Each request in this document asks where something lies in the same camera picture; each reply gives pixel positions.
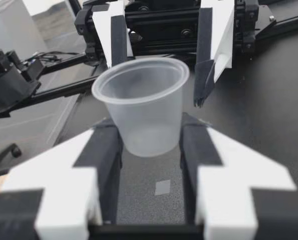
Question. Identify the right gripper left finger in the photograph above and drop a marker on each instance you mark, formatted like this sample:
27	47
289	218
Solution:
63	180

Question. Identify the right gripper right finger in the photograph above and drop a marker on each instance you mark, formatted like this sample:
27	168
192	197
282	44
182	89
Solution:
234	180

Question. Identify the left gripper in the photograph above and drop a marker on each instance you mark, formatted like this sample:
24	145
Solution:
161	27

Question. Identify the small clear plastic cup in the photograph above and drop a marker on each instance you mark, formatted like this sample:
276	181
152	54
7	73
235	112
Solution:
143	120

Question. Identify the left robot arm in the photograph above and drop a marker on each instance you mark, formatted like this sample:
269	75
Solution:
6	85

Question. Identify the black office chair base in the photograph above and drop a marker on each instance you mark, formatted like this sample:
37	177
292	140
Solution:
16	151

